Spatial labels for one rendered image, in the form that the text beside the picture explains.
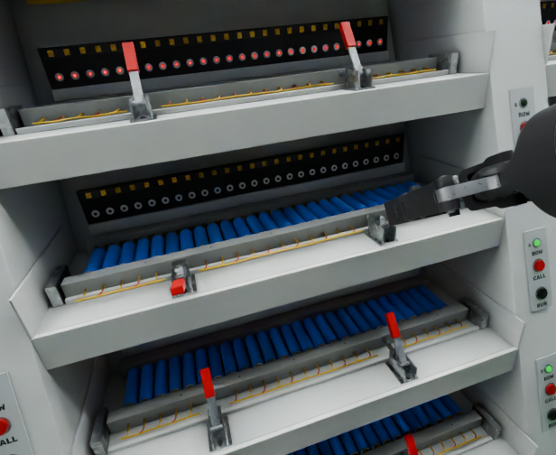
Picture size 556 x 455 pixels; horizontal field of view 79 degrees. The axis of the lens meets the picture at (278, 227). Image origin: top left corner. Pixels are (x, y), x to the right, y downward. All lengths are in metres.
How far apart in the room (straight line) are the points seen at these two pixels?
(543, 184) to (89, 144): 0.39
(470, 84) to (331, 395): 0.46
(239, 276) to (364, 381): 0.24
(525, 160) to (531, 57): 0.38
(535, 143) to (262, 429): 0.42
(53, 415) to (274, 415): 0.26
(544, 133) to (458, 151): 0.37
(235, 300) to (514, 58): 0.49
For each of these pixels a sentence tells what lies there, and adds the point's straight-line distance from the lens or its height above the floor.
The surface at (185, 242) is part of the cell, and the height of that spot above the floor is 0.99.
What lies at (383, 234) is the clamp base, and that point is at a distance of 0.46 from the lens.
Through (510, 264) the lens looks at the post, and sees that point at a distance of 0.59.
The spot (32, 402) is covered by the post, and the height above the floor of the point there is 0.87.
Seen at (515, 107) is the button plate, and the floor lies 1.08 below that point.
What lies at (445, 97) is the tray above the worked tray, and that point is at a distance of 0.53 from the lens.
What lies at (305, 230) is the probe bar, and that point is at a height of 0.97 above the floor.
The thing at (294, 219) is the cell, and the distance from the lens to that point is 0.50.
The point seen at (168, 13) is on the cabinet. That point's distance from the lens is 0.66.
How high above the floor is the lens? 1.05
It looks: 7 degrees down
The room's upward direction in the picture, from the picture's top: 11 degrees counter-clockwise
